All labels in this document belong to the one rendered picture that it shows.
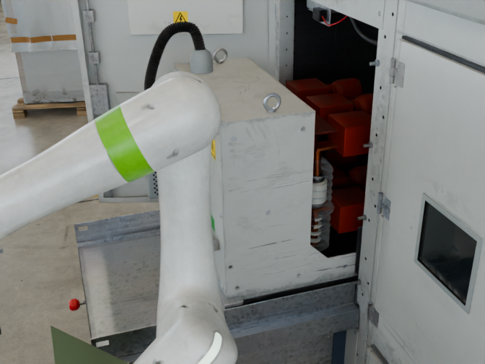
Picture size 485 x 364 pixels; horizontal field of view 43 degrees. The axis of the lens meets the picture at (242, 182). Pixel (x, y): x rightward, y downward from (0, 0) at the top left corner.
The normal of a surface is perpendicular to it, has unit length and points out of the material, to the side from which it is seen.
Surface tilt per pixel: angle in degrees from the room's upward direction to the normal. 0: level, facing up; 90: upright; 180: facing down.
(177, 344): 50
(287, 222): 90
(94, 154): 66
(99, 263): 0
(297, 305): 90
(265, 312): 90
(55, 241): 0
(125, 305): 0
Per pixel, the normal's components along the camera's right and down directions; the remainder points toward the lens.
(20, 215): 0.27, 0.56
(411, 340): -0.95, 0.15
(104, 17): -0.03, 0.45
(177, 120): 0.08, 0.18
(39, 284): -0.02, -0.90
